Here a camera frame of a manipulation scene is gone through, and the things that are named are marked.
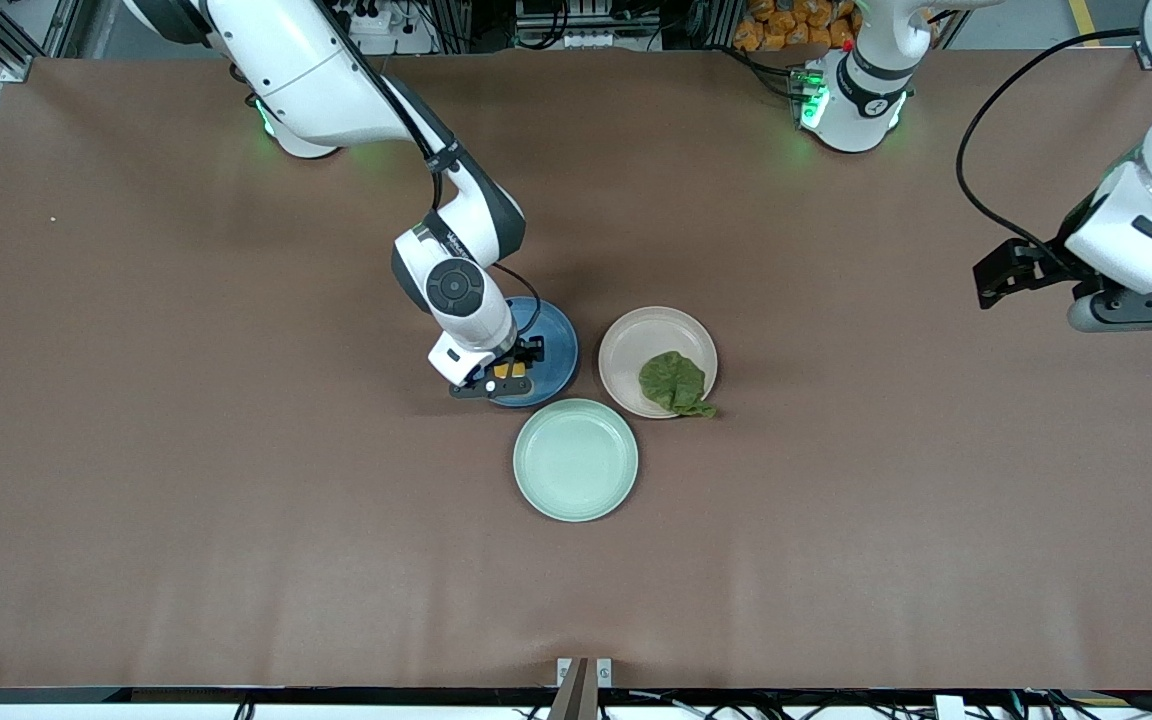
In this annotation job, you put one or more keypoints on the yellow lemon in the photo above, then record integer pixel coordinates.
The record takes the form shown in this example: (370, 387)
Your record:
(503, 370)

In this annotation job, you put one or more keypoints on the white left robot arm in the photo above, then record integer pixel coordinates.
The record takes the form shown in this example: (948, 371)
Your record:
(861, 100)

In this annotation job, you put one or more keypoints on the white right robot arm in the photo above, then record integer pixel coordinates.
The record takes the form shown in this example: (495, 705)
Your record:
(316, 70)

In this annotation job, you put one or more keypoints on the green lettuce leaf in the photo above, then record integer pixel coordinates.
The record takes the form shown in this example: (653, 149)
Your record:
(674, 382)

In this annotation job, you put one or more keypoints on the blue plate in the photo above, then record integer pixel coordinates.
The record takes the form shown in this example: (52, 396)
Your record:
(554, 345)

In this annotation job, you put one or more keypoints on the pale green plate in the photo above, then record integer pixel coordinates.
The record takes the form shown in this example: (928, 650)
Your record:
(576, 460)

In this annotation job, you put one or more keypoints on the pink plate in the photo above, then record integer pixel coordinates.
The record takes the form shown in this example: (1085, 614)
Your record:
(646, 335)

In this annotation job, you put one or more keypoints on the bag of orange fruits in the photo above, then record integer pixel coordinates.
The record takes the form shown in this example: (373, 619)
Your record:
(786, 25)

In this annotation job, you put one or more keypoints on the white power strip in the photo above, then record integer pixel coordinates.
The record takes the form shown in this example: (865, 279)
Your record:
(386, 30)

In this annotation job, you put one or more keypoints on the grey metal bracket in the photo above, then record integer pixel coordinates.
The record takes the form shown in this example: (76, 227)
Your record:
(584, 690)

